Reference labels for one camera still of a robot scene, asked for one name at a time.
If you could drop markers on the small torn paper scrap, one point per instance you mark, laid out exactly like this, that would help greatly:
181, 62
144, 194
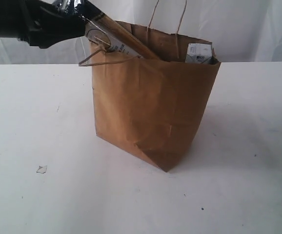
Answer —
41, 170

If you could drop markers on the dark blue pasta packet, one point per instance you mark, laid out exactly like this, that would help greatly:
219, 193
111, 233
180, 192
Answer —
103, 31

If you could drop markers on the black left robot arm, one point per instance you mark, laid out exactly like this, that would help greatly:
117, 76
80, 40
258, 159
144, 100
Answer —
2, 17

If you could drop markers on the small white milk carton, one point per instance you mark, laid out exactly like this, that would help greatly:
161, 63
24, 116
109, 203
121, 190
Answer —
199, 53

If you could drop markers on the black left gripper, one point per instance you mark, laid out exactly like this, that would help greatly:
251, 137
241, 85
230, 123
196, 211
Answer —
45, 24

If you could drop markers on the brown paper bag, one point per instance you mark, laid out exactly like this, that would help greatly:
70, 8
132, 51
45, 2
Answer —
149, 108

